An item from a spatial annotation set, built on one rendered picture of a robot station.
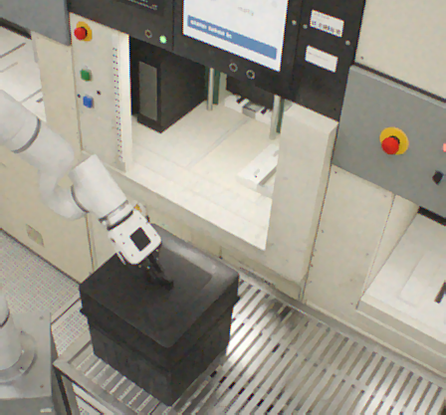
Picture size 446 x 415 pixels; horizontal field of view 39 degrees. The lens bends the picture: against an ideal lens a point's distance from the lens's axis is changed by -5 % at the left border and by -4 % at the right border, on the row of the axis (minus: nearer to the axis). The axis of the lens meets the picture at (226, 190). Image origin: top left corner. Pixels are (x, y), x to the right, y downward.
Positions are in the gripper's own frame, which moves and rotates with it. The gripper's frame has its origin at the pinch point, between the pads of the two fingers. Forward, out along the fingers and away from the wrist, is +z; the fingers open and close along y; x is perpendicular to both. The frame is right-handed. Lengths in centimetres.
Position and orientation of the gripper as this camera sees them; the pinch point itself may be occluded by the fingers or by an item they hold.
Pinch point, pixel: (156, 272)
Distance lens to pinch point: 156.7
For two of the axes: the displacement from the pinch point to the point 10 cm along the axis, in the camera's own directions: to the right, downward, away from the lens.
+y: 5.8, -5.3, 6.2
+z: 5.3, 8.2, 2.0
